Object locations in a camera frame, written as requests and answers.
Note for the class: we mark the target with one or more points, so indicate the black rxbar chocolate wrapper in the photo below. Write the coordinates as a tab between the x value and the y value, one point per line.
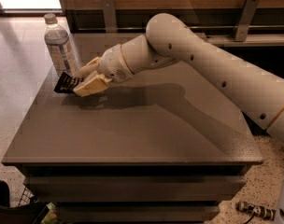
66	83

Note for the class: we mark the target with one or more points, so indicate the grey drawer cabinet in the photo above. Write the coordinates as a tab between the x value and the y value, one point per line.
164	147

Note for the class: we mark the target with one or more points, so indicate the black white striped tool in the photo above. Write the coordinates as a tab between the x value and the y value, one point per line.
255	210

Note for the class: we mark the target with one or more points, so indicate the metal bracket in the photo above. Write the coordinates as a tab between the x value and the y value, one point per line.
109	12
242	28

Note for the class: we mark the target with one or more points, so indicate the left metal bracket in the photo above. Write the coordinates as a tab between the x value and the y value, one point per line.
109	12

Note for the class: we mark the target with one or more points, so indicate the clear blue plastic water bottle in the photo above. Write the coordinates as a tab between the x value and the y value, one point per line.
59	46

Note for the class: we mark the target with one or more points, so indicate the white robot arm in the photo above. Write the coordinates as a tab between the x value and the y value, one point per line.
167	40

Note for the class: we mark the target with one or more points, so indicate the right metal bracket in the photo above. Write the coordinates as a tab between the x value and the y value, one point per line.
242	28

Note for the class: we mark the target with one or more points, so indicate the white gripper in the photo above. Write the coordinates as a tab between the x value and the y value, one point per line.
111	64

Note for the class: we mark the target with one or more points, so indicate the green snack package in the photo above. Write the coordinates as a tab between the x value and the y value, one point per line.
51	217

